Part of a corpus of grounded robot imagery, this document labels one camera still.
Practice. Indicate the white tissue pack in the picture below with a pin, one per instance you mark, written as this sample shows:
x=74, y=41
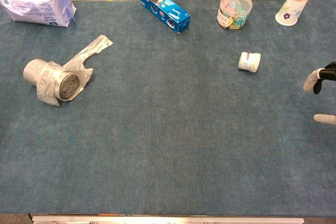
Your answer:
x=36, y=2

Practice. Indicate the small white jar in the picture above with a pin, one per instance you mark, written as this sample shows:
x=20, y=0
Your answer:
x=249, y=62

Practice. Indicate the blue felt table cloth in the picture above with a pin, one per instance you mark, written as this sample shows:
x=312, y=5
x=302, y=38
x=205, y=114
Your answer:
x=168, y=119

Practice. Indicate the blue Oreo cookie box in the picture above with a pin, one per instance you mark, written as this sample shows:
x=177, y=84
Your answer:
x=164, y=7

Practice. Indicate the grey trash bag roll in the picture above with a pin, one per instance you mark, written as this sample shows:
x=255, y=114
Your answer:
x=52, y=77

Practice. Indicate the floral paper cup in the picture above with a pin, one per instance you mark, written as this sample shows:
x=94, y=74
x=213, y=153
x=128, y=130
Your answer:
x=290, y=10

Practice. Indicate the clear jar of binder clips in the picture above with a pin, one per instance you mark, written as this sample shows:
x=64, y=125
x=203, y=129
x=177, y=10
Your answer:
x=234, y=11

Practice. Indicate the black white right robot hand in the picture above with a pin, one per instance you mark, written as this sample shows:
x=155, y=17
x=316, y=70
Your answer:
x=319, y=78

